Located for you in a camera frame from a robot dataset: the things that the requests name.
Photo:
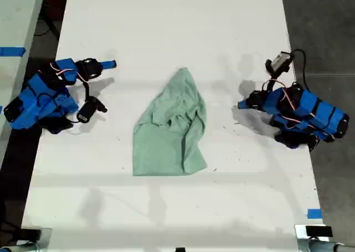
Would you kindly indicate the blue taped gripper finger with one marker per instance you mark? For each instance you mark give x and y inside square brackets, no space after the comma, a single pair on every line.
[108,64]
[244,103]

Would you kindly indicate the pale green T-shirt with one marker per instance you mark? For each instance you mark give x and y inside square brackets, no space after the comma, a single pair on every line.
[166,130]

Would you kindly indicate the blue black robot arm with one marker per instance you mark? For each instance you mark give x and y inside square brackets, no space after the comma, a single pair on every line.
[41,96]
[313,113]

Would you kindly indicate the long blue tape strip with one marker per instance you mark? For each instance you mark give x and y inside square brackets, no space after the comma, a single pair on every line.
[12,52]

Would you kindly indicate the white side table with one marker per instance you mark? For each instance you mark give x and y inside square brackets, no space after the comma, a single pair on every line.
[14,19]

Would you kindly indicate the short blue tape strip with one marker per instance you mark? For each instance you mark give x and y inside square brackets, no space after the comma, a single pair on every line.
[314,214]

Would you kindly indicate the small black box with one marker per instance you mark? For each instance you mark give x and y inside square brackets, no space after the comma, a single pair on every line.
[319,231]
[30,235]

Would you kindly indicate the black clamp at table edge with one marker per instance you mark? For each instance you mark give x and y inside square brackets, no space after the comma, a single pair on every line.
[180,249]

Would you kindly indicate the black camera stalk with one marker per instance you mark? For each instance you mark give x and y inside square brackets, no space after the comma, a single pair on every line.
[275,76]
[87,91]

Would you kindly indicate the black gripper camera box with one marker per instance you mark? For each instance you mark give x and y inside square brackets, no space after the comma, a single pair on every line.
[86,112]

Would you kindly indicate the grey black camera box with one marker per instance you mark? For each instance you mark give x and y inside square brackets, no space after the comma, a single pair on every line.
[280,61]

